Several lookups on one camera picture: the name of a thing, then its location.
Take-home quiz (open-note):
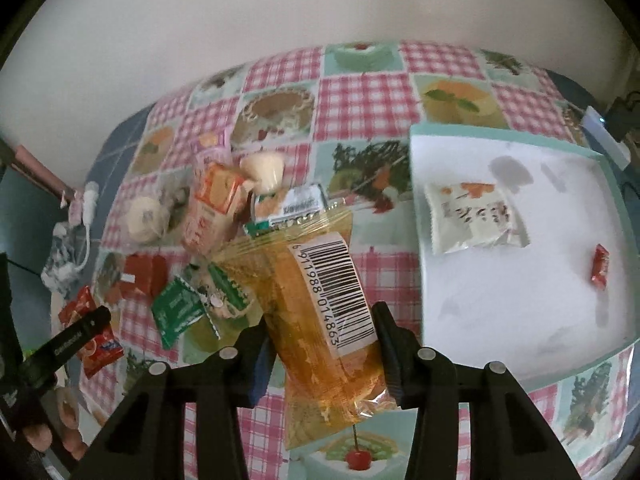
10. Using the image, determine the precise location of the white tray with teal rim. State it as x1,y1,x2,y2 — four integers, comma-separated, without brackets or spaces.
409,122,640,391

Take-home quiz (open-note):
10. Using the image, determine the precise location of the clear packet with green print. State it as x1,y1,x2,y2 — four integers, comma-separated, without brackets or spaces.
200,260,258,331

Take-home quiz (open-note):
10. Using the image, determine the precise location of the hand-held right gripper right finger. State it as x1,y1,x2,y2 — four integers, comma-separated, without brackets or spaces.
371,301,573,480

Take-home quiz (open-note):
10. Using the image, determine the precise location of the pink tube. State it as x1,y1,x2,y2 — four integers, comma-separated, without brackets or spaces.
61,187,86,227

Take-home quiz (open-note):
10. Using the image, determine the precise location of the brick red packet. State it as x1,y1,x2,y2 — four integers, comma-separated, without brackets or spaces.
107,252,168,306

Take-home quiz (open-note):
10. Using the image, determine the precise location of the pink checkered printed tablecloth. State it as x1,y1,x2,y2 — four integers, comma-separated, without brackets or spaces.
82,40,636,480

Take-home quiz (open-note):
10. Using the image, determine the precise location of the red snack packet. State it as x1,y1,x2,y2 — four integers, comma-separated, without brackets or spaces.
59,286,125,378

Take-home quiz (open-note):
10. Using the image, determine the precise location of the orange clear snack packet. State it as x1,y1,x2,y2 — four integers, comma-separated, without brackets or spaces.
212,207,396,448

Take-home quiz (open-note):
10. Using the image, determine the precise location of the brown wooden frame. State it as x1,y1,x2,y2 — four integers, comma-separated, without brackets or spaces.
14,144,70,196

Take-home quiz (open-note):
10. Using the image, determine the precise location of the person's left hand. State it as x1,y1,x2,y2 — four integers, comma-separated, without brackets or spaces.
22,385,93,463

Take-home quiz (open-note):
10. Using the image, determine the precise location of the white wand device with cable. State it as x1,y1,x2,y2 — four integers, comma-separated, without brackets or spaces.
52,182,101,281

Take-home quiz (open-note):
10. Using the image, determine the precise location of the dark teal panel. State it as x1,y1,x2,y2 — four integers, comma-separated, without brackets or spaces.
0,167,66,351

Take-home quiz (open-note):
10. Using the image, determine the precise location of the white box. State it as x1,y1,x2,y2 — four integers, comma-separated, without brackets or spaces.
580,105,631,168

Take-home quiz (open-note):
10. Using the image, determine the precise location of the green and white packet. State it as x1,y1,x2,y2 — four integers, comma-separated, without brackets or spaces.
247,182,328,236

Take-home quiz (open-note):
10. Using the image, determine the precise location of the red wrapped candy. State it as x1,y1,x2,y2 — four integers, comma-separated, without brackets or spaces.
590,243,612,291

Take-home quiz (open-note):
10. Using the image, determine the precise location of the white jelly cup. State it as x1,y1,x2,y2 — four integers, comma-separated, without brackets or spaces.
240,152,286,193

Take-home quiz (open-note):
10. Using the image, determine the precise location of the white snack packet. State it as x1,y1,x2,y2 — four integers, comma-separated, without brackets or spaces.
424,180,532,255

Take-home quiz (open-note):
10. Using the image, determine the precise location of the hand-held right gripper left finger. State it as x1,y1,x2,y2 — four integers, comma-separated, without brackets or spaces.
75,317,275,480

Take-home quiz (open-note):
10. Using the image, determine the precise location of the black device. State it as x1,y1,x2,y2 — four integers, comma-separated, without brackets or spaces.
607,95,640,141

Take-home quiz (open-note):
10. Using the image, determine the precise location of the pink snack packet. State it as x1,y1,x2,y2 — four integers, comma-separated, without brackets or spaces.
180,130,251,256

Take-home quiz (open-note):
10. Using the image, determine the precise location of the round bun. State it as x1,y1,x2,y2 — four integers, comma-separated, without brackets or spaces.
117,180,188,251

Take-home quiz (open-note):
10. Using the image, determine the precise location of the blue and white printed bag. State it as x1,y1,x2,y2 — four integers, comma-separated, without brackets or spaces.
40,232,83,296

